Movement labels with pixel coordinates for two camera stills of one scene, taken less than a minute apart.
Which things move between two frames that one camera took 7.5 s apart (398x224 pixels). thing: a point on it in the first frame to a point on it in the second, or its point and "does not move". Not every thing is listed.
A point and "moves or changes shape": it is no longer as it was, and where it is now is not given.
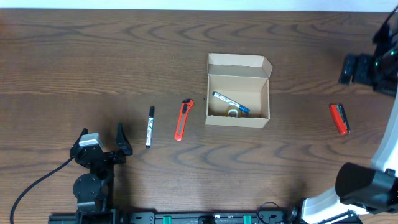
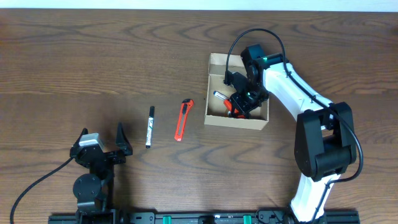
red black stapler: [340, 118] moves or changes shape
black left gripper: [104, 155] does not move
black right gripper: [363, 70] to [244, 101]
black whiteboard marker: [148, 142] does not move
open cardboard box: [243, 78] does not move
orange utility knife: [186, 105] does not move
